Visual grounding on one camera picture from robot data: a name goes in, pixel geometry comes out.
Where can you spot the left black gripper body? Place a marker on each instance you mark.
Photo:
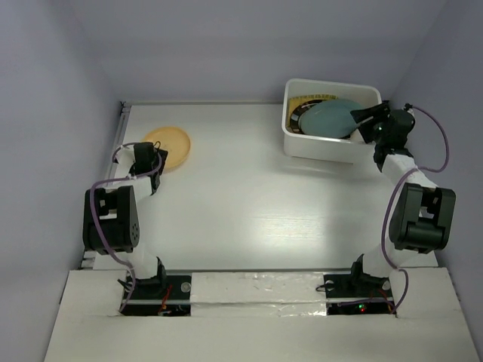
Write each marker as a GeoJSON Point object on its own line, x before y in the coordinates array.
{"type": "Point", "coordinates": [157, 160]}

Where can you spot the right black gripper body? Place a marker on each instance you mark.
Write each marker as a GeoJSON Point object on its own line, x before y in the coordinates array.
{"type": "Point", "coordinates": [374, 130]}

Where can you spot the teal round plate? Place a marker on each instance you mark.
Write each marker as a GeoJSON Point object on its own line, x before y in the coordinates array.
{"type": "Point", "coordinates": [330, 119]}

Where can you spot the yellow round plate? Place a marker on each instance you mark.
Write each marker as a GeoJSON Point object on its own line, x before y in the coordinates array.
{"type": "Point", "coordinates": [175, 141]}

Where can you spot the dark round patterned plate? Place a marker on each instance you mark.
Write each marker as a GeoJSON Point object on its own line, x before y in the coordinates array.
{"type": "Point", "coordinates": [295, 116]}

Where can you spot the yellow woven bamboo tray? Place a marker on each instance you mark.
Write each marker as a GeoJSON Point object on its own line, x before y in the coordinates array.
{"type": "Point", "coordinates": [294, 102]}

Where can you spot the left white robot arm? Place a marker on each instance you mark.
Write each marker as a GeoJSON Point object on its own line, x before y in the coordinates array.
{"type": "Point", "coordinates": [111, 223]}

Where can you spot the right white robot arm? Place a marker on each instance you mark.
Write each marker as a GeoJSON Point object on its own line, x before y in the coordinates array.
{"type": "Point", "coordinates": [419, 214]}

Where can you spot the white plastic bin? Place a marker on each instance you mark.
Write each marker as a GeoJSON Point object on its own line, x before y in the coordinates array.
{"type": "Point", "coordinates": [351, 150]}

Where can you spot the silver foil taped panel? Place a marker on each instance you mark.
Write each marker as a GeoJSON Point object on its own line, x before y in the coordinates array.
{"type": "Point", "coordinates": [257, 294]}

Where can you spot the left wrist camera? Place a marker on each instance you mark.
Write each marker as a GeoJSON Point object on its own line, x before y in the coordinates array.
{"type": "Point", "coordinates": [123, 155]}

